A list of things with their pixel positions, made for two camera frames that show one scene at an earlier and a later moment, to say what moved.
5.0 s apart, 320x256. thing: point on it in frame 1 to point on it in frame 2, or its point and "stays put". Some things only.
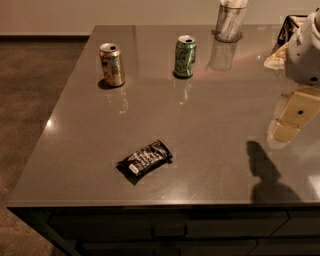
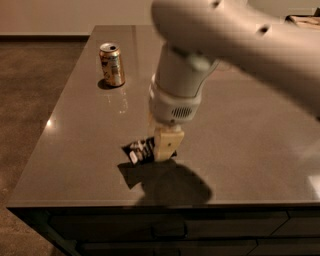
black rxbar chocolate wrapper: (138, 165) to (142, 150)
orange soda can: (112, 65) stays put
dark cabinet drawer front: (84, 226) stays put
